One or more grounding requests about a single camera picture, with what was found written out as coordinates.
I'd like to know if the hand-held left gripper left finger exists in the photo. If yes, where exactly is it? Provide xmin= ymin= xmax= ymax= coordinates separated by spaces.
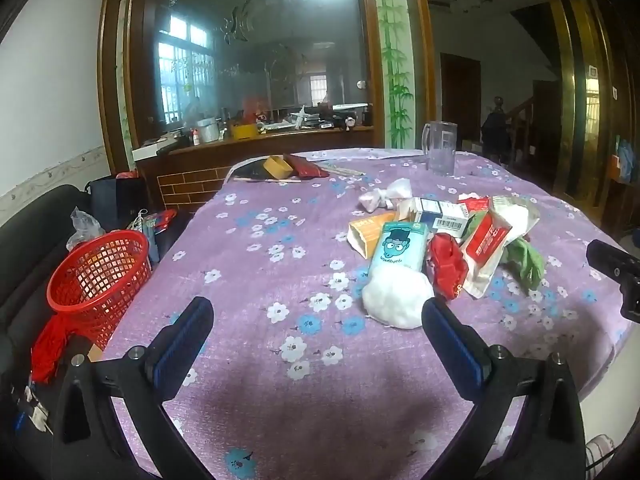
xmin=52 ymin=296 xmax=216 ymax=480

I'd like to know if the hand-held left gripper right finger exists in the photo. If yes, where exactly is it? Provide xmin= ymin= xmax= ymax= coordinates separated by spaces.
xmin=421 ymin=297 xmax=586 ymax=480

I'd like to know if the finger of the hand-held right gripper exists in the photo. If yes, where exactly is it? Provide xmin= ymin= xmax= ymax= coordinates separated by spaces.
xmin=620 ymin=284 xmax=640 ymax=322
xmin=586 ymin=239 xmax=640 ymax=287

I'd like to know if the green wrapper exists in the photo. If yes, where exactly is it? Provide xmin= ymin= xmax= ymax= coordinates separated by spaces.
xmin=502 ymin=237 xmax=546 ymax=292

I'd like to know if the white round cotton wad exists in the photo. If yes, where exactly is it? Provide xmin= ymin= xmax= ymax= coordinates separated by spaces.
xmin=361 ymin=262 xmax=435 ymax=330

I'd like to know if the red wrapper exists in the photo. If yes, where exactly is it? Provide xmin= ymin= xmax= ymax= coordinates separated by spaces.
xmin=425 ymin=234 xmax=468 ymax=301

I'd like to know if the white crinkled plastic wrapper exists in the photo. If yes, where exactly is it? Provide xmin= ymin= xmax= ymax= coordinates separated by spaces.
xmin=487 ymin=195 xmax=542 ymax=241

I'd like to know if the red plastic mesh basket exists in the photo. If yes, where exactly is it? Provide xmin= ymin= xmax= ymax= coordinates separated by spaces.
xmin=46 ymin=230 xmax=152 ymax=351

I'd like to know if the teal cartoon carton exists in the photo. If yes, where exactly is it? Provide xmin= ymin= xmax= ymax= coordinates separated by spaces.
xmin=369 ymin=222 xmax=430 ymax=273

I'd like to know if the long white box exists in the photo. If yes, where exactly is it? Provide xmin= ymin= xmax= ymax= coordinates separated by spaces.
xmin=412 ymin=197 xmax=471 ymax=238

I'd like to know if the small red white packet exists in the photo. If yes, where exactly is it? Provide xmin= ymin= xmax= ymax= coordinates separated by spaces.
xmin=457 ymin=194 xmax=491 ymax=216

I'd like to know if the orange cardboard box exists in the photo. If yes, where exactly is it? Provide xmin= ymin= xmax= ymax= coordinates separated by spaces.
xmin=347 ymin=211 xmax=398 ymax=260

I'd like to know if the white knotted plastic bag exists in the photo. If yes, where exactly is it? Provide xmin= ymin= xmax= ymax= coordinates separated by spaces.
xmin=359 ymin=178 xmax=413 ymax=211

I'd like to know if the red cloth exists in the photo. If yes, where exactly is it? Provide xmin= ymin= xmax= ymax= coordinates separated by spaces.
xmin=30 ymin=312 xmax=76 ymax=383

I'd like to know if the red blue toy package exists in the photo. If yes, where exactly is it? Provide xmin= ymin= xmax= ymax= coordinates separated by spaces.
xmin=142 ymin=209 xmax=178 ymax=233

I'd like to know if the wooden staircase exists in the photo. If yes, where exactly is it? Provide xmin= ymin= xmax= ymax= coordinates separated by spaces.
xmin=510 ymin=80 xmax=563 ymax=161

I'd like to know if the clear plastic bag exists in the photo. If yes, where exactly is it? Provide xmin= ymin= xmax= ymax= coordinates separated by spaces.
xmin=67 ymin=207 xmax=106 ymax=251

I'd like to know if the dark blue paper bag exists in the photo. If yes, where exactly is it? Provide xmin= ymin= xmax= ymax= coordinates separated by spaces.
xmin=85 ymin=176 xmax=151 ymax=233

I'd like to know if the wooden counter with brick panel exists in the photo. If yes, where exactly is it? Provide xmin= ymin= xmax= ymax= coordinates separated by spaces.
xmin=132 ymin=127 xmax=376 ymax=211

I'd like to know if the black leather sofa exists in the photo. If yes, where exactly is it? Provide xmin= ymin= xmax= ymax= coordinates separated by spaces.
xmin=0 ymin=184 xmax=151 ymax=480

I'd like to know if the purple floral tablecloth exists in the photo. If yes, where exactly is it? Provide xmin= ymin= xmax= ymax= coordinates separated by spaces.
xmin=102 ymin=147 xmax=633 ymax=480

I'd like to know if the clear glass mug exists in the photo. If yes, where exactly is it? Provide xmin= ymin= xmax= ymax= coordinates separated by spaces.
xmin=421 ymin=121 xmax=458 ymax=176

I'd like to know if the white flat box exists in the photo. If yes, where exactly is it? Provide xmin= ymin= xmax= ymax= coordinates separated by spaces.
xmin=132 ymin=140 xmax=176 ymax=158

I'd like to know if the yellow tape roll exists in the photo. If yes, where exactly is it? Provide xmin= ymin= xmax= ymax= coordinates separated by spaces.
xmin=263 ymin=156 xmax=295 ymax=180

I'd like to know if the dark wooden door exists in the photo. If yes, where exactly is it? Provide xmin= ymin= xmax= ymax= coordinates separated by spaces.
xmin=440 ymin=52 xmax=482 ymax=143

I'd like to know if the pale flat ruler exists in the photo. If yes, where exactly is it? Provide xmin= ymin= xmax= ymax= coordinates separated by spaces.
xmin=315 ymin=160 xmax=366 ymax=178

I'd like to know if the white under cloth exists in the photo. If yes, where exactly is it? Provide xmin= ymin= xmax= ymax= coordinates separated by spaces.
xmin=225 ymin=148 xmax=427 ymax=181

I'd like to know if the metal pot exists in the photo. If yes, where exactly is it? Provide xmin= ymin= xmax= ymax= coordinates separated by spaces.
xmin=195 ymin=117 xmax=221 ymax=143

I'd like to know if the red flat pouch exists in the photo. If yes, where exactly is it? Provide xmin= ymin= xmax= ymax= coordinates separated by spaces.
xmin=287 ymin=154 xmax=331 ymax=179

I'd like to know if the red decoration box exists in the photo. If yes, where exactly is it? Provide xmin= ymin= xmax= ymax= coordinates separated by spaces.
xmin=242 ymin=97 xmax=268 ymax=123

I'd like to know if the white toy airplane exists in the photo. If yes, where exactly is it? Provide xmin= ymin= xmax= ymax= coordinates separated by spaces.
xmin=287 ymin=105 xmax=321 ymax=128

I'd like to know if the bamboo painted panel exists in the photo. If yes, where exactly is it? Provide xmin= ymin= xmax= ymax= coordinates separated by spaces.
xmin=372 ymin=0 xmax=416 ymax=150

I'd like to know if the etched glass partition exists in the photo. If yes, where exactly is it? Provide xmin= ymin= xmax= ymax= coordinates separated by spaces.
xmin=125 ymin=0 xmax=386 ymax=136

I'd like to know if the golden wooden doorway frame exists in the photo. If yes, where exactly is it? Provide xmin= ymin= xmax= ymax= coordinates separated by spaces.
xmin=547 ymin=0 xmax=640 ymax=211

